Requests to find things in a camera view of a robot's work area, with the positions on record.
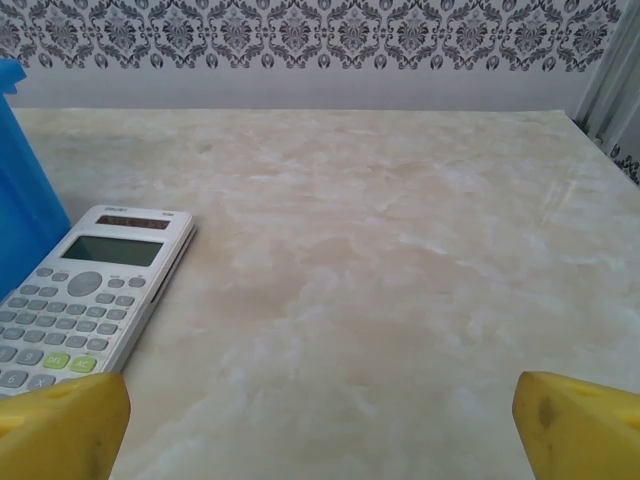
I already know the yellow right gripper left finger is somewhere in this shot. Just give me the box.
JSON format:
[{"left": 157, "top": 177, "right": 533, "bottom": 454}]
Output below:
[{"left": 0, "top": 370, "right": 132, "bottom": 480}]

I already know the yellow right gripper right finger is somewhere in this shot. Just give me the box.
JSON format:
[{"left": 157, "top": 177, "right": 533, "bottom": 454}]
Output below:
[{"left": 513, "top": 370, "right": 640, "bottom": 480}]

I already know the blue plastic bin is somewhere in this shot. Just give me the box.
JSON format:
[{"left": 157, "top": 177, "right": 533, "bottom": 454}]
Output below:
[{"left": 0, "top": 57, "right": 72, "bottom": 303}]

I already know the white scientific calculator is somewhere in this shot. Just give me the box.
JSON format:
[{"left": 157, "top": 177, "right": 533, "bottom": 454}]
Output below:
[{"left": 0, "top": 204, "right": 196, "bottom": 398}]

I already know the silver metal frame post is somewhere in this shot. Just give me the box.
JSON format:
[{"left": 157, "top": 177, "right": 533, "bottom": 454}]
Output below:
[{"left": 576, "top": 0, "right": 640, "bottom": 147}]

